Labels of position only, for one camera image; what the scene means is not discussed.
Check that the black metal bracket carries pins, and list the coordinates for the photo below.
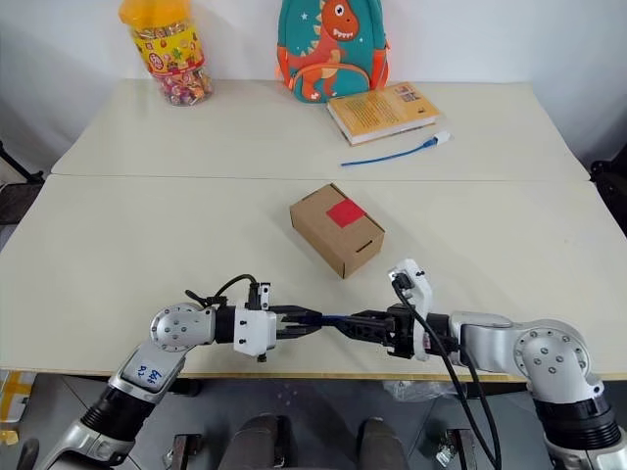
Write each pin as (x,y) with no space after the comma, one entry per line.
(458,450)

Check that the dark rounded shape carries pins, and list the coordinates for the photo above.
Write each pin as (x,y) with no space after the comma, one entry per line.
(382,443)
(259,440)

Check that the black stand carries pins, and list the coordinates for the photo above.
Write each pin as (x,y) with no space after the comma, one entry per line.
(17,196)
(610,191)

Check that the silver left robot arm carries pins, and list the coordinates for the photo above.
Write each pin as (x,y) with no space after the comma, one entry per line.
(171,328)

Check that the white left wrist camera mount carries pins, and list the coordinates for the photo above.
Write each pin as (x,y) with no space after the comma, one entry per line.
(252,328)

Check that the red square sticker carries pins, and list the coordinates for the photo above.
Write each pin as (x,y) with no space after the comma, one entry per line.
(345,213)

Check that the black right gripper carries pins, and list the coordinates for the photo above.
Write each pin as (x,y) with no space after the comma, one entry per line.
(399,330)

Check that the clear plastic bag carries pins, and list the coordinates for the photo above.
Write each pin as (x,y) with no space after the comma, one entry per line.
(421,390)

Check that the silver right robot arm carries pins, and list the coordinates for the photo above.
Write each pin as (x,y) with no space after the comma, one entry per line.
(548,352)

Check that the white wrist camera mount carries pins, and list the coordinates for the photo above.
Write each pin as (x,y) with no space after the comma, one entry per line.
(416,289)
(252,328)

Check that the brown cardboard box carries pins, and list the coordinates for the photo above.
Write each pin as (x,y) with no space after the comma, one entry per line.
(333,245)

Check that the teal dinosaur backpack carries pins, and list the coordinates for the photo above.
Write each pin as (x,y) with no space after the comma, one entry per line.
(333,49)

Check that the white yellow equipment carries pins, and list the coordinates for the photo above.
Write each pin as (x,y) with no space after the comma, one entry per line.
(12,396)

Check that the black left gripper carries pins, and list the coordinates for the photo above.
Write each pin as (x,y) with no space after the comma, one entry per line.
(281,310)

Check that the yellow book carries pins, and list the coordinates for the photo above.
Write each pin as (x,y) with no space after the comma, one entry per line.
(382,110)

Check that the clear candy jar yellow lid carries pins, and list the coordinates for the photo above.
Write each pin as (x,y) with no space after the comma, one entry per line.
(176,63)

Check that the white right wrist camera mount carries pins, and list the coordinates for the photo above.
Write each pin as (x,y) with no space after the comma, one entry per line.
(416,289)

